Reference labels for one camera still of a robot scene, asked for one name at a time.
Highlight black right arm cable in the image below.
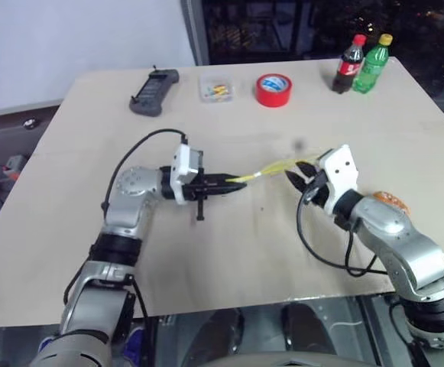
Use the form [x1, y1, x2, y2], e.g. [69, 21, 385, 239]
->
[296, 186, 391, 278]

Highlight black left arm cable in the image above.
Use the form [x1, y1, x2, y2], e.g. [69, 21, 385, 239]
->
[101, 128, 190, 212]

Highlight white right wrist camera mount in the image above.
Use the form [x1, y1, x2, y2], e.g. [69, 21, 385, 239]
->
[318, 144, 361, 221]

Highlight orange snack packet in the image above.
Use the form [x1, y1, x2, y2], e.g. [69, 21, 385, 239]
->
[372, 190, 410, 216]

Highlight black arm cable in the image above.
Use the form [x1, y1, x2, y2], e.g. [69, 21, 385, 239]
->
[101, 128, 190, 212]
[296, 186, 391, 278]

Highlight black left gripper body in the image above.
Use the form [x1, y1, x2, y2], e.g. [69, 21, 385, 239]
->
[182, 167, 212, 222]

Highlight cola bottle red cap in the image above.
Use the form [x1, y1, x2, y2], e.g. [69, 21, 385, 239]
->
[330, 34, 368, 95]

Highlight red grey device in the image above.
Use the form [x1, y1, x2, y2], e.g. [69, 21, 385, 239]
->
[2, 154, 27, 181]

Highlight green soda bottle yellow cap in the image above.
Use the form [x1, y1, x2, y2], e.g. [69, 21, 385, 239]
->
[352, 33, 394, 95]

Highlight grey window frame post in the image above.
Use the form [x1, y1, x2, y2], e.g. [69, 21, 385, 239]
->
[179, 0, 212, 68]

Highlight clear plastic box small parts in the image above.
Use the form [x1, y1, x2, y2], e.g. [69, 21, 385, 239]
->
[198, 73, 237, 105]

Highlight dark grey handheld controller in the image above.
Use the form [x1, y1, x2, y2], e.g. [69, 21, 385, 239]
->
[128, 63, 180, 117]

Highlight red tape roll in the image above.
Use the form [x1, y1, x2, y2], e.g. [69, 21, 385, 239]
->
[254, 73, 293, 109]

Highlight dark rounded shape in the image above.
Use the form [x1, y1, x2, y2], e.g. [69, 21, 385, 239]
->
[181, 307, 246, 364]

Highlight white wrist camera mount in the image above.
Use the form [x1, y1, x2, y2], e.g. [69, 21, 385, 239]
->
[170, 143, 206, 206]
[318, 144, 361, 221]

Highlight yellow cable tie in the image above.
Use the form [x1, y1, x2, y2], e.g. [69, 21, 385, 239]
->
[224, 152, 324, 185]

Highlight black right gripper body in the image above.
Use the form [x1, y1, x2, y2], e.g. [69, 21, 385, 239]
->
[301, 171, 332, 210]

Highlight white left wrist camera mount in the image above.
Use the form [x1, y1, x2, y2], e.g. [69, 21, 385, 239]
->
[170, 143, 206, 206]

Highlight silver robot torso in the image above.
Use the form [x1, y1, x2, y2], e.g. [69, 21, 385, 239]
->
[202, 352, 385, 367]

